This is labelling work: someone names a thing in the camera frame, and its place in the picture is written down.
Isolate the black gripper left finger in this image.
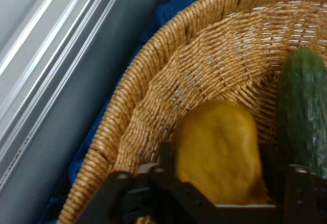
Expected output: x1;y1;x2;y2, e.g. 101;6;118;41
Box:
75;142;218;224

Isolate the aluminium frame profile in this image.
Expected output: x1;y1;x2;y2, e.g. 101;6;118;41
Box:
0;0;131;191

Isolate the woven wicker basket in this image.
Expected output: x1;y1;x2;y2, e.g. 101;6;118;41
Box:
58;0;327;224

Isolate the yellow mango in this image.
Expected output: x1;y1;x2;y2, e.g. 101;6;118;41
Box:
174;99;272;206

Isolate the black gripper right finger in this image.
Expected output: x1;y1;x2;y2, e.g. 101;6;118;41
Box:
282;164;327;224

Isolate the dark green cucumber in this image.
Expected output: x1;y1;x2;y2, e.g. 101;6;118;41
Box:
276;46;327;179

